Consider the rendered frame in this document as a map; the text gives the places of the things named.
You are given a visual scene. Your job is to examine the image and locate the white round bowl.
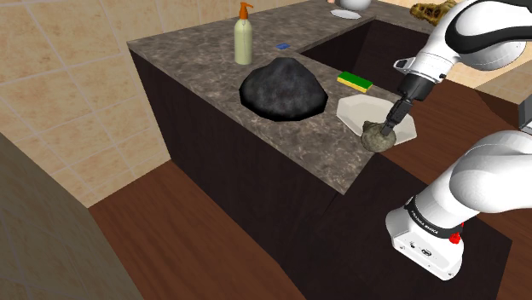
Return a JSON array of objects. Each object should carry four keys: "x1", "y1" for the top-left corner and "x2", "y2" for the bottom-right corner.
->
[{"x1": 339, "y1": 0, "x2": 373, "y2": 12}]

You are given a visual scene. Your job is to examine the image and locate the brown lumpy figure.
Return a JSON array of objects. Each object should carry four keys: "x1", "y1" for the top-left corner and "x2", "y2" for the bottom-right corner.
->
[{"x1": 409, "y1": 0, "x2": 458, "y2": 26}]

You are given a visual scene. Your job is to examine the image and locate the white angular plate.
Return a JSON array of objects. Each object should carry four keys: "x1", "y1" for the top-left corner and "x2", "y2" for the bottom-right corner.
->
[{"x1": 335, "y1": 93, "x2": 418, "y2": 146}]

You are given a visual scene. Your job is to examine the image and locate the large black rock-shaped object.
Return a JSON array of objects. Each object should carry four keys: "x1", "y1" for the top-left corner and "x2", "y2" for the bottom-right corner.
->
[{"x1": 239, "y1": 56, "x2": 329, "y2": 123}]

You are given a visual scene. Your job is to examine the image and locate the grey-green round lumpy object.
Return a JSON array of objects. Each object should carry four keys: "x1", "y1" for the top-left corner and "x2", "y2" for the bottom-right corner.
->
[{"x1": 360, "y1": 120, "x2": 397, "y2": 153}]

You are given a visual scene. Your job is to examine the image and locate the green and yellow sponge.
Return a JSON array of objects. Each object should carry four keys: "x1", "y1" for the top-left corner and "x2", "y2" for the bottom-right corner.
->
[{"x1": 336, "y1": 71, "x2": 374, "y2": 94}]

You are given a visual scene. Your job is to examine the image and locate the small white plate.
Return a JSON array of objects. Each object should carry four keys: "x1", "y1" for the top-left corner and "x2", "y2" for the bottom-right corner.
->
[{"x1": 329, "y1": 9, "x2": 362, "y2": 20}]

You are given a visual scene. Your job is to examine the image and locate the dark brown counter cabinet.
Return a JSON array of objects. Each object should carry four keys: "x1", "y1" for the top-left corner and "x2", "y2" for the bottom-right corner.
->
[{"x1": 126, "y1": 16, "x2": 431, "y2": 275}]

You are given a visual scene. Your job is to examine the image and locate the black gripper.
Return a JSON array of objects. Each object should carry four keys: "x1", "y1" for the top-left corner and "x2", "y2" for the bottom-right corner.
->
[{"x1": 379, "y1": 73, "x2": 436, "y2": 137}]

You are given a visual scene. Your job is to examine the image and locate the pale green pump soap bottle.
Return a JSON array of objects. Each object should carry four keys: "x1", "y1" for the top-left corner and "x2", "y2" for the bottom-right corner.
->
[{"x1": 234, "y1": 2, "x2": 255, "y2": 66}]

